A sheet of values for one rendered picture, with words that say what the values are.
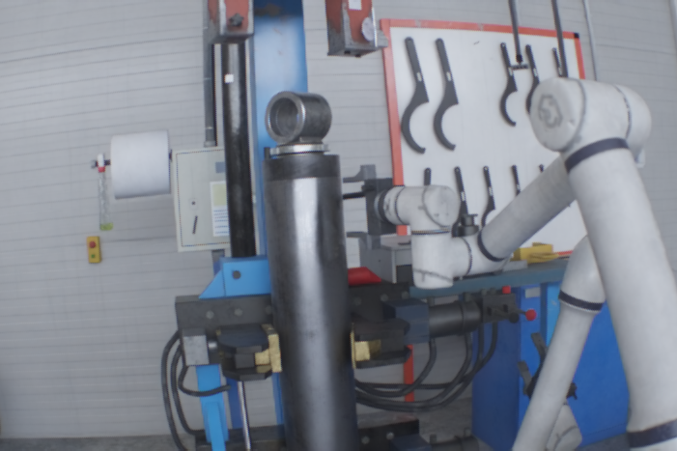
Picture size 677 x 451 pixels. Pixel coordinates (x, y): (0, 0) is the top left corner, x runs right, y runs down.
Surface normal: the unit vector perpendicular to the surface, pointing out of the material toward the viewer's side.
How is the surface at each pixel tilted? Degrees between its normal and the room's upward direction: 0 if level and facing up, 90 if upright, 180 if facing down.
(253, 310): 90
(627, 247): 75
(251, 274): 90
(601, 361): 90
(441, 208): 87
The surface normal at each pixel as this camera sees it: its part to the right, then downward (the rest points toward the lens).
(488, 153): 0.22, 0.06
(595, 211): -0.86, 0.04
